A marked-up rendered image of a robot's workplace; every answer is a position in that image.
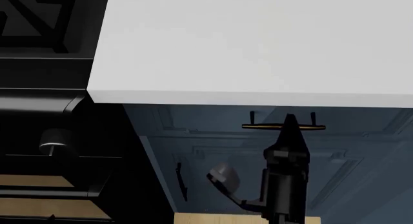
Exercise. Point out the black stove grate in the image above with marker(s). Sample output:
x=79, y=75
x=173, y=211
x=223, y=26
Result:
x=32, y=20

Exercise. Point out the black stove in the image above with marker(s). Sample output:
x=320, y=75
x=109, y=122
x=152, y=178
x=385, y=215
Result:
x=48, y=107

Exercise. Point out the black stove knob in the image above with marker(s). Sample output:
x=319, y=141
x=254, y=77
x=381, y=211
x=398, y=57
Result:
x=55, y=140

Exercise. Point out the blue drawer front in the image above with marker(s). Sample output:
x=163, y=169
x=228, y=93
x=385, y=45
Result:
x=209, y=120

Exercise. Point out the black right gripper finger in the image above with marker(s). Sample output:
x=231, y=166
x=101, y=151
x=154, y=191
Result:
x=285, y=136
x=297, y=139

